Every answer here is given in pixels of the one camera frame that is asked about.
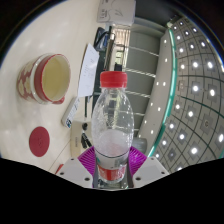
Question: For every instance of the black laptop bag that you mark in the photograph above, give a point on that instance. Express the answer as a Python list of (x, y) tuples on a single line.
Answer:
[(101, 38)]

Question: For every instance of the black clip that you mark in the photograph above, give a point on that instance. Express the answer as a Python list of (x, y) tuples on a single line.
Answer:
[(85, 136)]

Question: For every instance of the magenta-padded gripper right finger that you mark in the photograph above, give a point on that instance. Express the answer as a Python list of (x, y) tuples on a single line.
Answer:
[(150, 168)]

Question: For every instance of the clear red-capped drink bottle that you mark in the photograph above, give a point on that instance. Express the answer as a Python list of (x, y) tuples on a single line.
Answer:
[(112, 126)]

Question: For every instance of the white printed paper sheet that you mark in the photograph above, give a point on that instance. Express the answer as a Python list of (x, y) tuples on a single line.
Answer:
[(88, 70)]

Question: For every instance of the white power strip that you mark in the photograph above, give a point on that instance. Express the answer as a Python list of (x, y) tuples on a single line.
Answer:
[(70, 112)]

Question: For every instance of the group of ceiling lights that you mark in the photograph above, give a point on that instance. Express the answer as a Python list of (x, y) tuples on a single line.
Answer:
[(195, 88)]

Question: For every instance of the flat round red coaster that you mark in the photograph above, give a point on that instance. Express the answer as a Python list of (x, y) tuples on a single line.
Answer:
[(39, 141)]

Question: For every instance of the red and cream patterned mug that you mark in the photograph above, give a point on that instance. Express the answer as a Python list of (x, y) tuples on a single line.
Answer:
[(33, 80)]

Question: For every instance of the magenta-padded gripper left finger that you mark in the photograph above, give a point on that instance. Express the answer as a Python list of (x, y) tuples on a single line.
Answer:
[(75, 170)]

